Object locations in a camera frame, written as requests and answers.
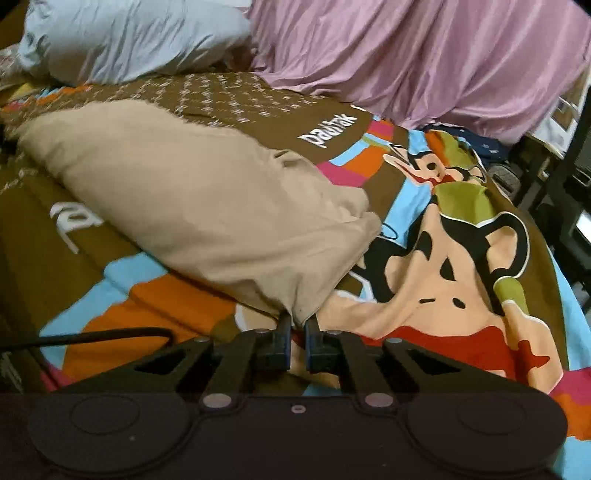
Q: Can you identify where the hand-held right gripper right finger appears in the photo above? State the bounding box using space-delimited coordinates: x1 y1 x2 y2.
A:
305 318 539 411

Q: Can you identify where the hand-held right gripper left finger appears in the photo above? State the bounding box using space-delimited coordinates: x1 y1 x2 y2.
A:
55 315 294 412

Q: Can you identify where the beige hooded jacket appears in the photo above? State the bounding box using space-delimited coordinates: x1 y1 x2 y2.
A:
17 99 383 328

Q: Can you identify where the cartoon monkey printed blanket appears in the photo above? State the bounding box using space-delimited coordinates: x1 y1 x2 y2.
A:
0 69 591 464

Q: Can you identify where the dark shoe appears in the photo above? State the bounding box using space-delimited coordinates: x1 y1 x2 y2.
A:
488 161 523 197

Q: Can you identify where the navy dotted cloth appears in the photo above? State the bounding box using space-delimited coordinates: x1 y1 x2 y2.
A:
424 122 509 158

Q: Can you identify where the black chair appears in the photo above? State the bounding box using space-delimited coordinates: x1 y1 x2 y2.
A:
516 69 591 289

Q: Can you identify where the pink curtain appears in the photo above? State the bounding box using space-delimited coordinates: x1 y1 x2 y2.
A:
248 0 591 143

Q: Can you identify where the table with white cloth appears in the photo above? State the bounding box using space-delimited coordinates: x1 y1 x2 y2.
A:
530 80 583 146

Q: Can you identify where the grey-blue pillow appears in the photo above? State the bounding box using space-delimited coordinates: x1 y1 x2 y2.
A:
17 0 254 88

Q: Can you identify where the black cable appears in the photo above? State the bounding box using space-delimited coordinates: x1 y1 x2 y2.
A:
0 327 174 352

